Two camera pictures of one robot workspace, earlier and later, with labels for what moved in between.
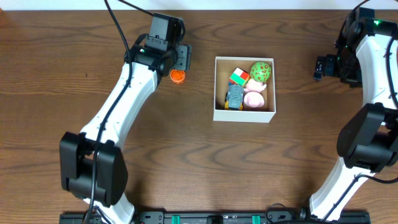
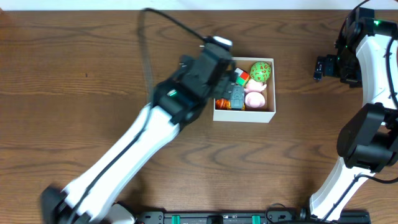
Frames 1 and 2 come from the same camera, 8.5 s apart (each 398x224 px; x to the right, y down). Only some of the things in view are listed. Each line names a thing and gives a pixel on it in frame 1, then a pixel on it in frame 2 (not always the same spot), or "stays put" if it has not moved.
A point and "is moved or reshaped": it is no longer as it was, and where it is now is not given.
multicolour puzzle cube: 239,77 stays put
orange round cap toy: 177,76 is moved or reshaped
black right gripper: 356,81 stays put
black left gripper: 183,57 -> 224,86
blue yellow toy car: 234,98 stays put
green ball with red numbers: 260,71 stays put
